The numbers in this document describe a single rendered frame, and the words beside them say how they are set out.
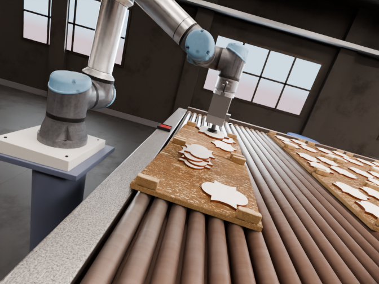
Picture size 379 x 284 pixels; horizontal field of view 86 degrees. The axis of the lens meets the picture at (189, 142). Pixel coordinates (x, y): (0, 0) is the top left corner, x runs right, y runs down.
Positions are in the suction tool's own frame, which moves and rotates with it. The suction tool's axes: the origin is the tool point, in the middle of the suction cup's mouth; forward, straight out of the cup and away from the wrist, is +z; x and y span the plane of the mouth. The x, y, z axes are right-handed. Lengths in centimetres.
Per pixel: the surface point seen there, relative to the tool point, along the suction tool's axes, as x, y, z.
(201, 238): -7.2, -38.6, 12.8
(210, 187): -5.9, -20.8, 10.1
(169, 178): 6.2, -22.7, 11.0
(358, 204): -62, 9, 11
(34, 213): 50, -26, 41
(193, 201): -2.8, -29.2, 11.0
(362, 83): -217, 392, -88
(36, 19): 405, 283, -41
